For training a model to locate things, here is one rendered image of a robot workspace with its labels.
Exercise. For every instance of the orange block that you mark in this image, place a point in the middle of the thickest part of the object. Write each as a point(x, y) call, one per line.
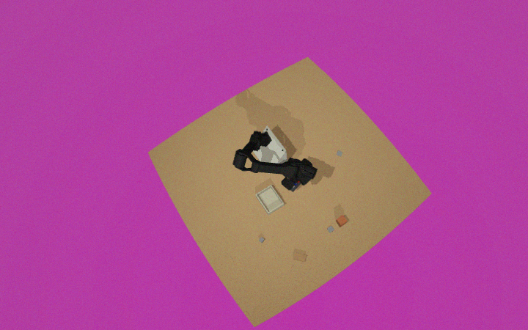
point(341, 220)

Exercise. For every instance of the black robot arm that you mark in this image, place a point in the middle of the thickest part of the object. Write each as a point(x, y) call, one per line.
point(293, 168)

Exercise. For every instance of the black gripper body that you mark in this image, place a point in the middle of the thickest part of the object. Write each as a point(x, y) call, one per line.
point(289, 183)

